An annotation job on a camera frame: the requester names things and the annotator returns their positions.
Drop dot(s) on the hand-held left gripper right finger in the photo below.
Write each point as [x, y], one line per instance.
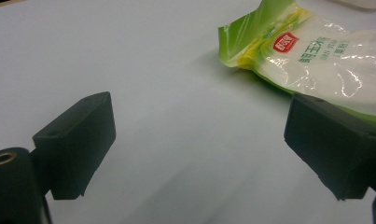
[331, 146]

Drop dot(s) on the green and white starch bag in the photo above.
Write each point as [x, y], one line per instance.
[316, 62]

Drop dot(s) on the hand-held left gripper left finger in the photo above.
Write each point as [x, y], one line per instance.
[76, 146]

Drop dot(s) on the white object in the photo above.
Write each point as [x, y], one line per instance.
[359, 3]

